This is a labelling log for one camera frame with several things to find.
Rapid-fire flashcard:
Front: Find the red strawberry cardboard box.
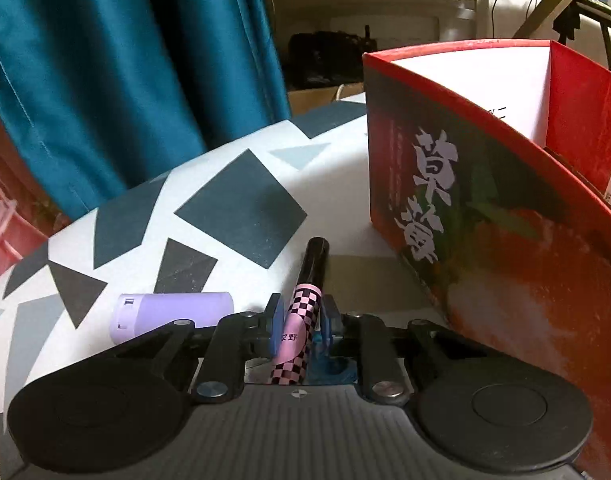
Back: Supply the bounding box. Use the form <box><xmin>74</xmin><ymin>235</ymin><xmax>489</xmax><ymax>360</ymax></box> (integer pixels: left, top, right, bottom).
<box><xmin>363</xmin><ymin>39</ymin><xmax>611</xmax><ymax>479</ymax></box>

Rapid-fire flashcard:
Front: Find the lilac cylinder tube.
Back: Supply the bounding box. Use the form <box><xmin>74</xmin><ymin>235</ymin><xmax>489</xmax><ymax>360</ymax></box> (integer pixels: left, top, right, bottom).
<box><xmin>109</xmin><ymin>292</ymin><xmax>234</xmax><ymax>344</ymax></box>

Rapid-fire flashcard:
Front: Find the black bag under desk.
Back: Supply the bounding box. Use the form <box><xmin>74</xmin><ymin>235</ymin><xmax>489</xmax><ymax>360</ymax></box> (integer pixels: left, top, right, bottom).
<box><xmin>284</xmin><ymin>25</ymin><xmax>377</xmax><ymax>90</ymax></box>

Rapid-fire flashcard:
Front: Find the pink checkered black pen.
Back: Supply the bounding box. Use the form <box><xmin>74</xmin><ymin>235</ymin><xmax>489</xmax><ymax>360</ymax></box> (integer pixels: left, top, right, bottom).
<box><xmin>269</xmin><ymin>237</ymin><xmax>329</xmax><ymax>386</ymax></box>

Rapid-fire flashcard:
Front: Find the geometric patterned tablecloth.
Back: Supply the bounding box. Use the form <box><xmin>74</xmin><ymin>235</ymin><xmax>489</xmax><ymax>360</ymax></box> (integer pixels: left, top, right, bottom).
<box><xmin>0</xmin><ymin>94</ymin><xmax>438</xmax><ymax>479</ymax></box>

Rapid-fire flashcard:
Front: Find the teal curtain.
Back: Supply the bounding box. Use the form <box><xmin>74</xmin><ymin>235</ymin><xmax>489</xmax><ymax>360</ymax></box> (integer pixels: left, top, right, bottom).
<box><xmin>0</xmin><ymin>0</ymin><xmax>290</xmax><ymax>219</ymax></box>

